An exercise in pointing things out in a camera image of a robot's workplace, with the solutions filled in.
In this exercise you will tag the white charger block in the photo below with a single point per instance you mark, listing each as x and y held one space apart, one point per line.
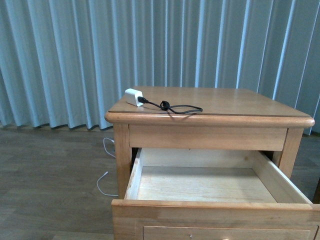
132 96

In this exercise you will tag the wooden nightstand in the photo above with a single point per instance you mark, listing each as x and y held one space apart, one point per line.
205 118

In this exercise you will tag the pale blue curtain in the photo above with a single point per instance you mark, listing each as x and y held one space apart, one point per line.
66 62

